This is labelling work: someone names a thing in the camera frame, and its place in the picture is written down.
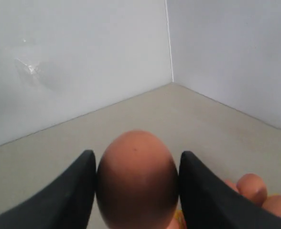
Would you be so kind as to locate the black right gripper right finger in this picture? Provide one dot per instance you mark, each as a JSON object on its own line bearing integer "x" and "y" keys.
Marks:
{"x": 208, "y": 203}

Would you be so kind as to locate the brown egg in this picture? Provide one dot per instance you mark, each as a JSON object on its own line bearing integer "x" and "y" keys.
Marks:
{"x": 273, "y": 205}
{"x": 174, "y": 224}
{"x": 252, "y": 187}
{"x": 137, "y": 182}

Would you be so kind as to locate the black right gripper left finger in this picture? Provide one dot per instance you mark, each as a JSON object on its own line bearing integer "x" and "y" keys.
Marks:
{"x": 66, "y": 203}

